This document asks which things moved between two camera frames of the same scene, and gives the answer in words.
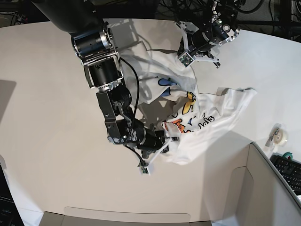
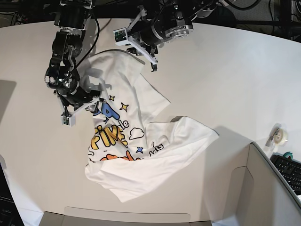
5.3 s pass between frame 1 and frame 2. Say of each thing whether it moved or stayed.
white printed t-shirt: moved
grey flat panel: stayed
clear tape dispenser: stayed
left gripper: moved
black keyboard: stayed
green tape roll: stayed
